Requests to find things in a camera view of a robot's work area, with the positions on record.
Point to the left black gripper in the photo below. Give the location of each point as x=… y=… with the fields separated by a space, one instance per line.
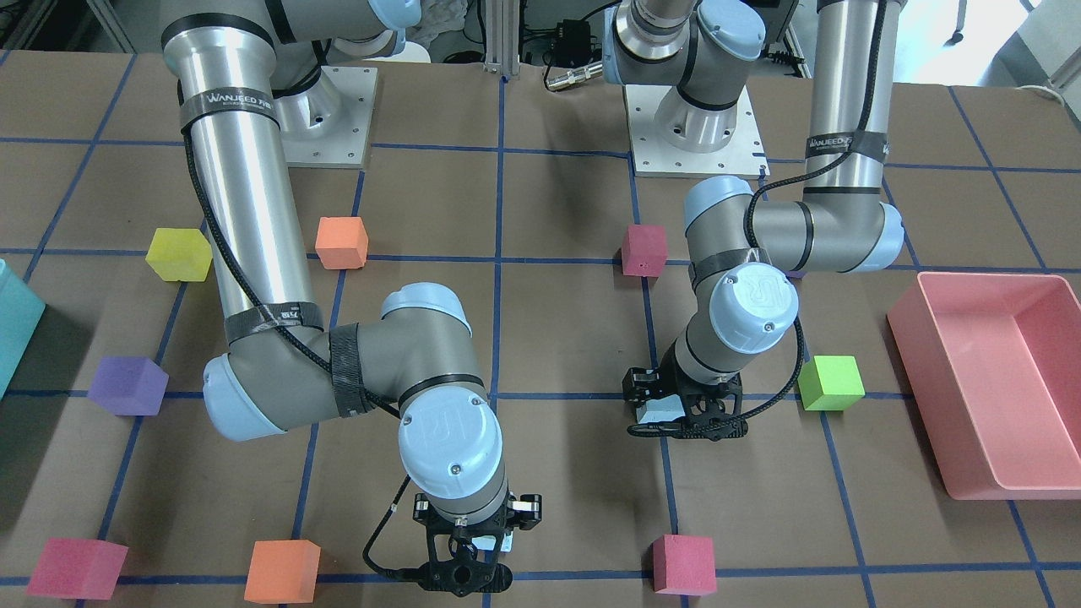
x=639 y=385

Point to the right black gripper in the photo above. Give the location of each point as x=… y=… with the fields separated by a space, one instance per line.
x=528 y=507

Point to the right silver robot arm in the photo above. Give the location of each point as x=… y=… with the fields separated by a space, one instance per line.
x=236 y=62

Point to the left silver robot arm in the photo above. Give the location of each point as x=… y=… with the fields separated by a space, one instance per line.
x=742 y=349

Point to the green foam block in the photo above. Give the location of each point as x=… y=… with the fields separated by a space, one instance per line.
x=830 y=383

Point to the red foam block front centre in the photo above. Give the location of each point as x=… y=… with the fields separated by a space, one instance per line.
x=684 y=565

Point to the red foam block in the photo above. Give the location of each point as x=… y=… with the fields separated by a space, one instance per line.
x=684 y=565
x=78 y=569
x=644 y=251

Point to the red foam block back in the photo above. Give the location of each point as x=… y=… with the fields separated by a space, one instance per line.
x=644 y=251

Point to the orange foam block front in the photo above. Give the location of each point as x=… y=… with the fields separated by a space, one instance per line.
x=283 y=572

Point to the orange foam block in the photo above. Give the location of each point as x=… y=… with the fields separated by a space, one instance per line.
x=342 y=243
x=283 y=572

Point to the pink plastic tray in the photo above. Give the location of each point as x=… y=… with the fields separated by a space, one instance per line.
x=992 y=360

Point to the orange foam block back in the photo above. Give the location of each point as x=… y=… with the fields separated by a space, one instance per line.
x=342 y=243

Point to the silver metal connector plug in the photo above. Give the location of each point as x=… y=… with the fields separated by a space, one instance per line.
x=573 y=77

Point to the black power adapter box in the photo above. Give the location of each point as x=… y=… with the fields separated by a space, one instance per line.
x=573 y=42

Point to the yellow foam block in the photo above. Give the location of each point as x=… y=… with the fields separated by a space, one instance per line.
x=179 y=255

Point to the cyan plastic tray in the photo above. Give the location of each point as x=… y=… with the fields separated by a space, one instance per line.
x=21 y=310

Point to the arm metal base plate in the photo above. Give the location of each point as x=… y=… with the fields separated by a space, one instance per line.
x=735 y=143
x=326 y=126

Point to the aluminium frame post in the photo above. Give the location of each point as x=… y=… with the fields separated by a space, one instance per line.
x=502 y=37

